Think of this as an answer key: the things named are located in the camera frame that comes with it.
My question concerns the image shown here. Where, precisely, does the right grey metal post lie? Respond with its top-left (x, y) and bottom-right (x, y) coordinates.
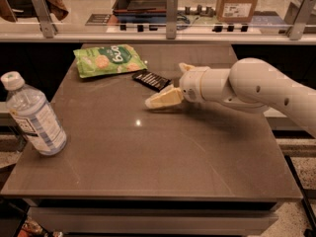
top-left (287, 0), bottom-right (316, 40)

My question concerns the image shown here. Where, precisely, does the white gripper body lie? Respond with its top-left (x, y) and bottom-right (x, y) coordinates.
top-left (179, 67), bottom-right (208, 103)

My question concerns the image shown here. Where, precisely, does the middle grey metal post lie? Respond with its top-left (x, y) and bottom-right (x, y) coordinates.
top-left (166, 0), bottom-right (178, 40)

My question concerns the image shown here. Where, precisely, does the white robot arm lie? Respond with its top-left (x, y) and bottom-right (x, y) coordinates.
top-left (145, 58), bottom-right (316, 137)

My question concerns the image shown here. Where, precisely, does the black rxbar chocolate bar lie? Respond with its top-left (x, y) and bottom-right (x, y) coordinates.
top-left (132, 70), bottom-right (171, 92)

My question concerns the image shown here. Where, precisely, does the grey metal post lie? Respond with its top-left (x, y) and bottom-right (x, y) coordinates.
top-left (31, 0), bottom-right (57, 39)
top-left (166, 0), bottom-right (178, 40)
top-left (287, 0), bottom-right (316, 40)

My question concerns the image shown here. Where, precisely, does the dark metal tray bin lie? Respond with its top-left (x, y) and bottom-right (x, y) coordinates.
top-left (113, 0), bottom-right (167, 15)

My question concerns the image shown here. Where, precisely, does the green snack bag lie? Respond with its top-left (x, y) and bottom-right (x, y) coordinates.
top-left (73, 44), bottom-right (147, 78)

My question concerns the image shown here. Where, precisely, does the brown hanging cloth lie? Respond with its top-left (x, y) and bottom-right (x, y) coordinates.
top-left (46, 0), bottom-right (68, 21)

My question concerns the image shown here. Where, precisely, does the cardboard box with label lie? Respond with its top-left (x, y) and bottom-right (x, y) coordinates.
top-left (215, 0), bottom-right (258, 23)

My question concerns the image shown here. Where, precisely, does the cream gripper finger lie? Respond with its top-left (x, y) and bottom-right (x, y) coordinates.
top-left (145, 85), bottom-right (184, 109)
top-left (179, 62), bottom-right (195, 73)

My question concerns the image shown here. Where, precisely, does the blue plastic water bottle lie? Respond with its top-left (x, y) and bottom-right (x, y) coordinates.
top-left (1, 71), bottom-right (67, 156)

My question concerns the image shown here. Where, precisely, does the left grey metal post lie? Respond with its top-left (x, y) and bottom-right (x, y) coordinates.
top-left (31, 0), bottom-right (57, 39)

